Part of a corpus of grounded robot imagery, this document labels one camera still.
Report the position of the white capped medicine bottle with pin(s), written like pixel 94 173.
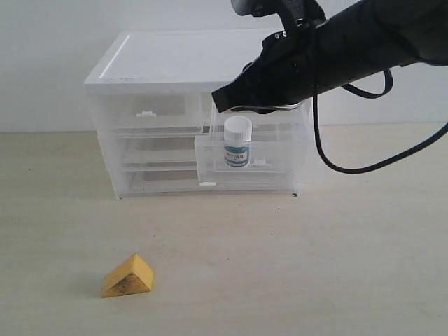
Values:
pixel 237 135

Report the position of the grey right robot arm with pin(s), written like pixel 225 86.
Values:
pixel 314 53

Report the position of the yellow triangular wooden block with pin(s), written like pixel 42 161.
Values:
pixel 134 276

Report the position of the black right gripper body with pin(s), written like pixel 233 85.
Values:
pixel 292 56

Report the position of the clear middle wide drawer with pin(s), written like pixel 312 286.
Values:
pixel 150 150

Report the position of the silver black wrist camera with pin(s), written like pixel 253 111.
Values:
pixel 297 9

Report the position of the clear wide drawer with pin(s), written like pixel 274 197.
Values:
pixel 150 150
pixel 148 182

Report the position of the clear bottom wide drawer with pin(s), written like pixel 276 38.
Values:
pixel 148 182

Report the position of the white plastic drawer cabinet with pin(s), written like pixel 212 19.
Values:
pixel 169 63

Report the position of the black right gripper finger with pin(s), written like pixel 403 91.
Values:
pixel 250 91

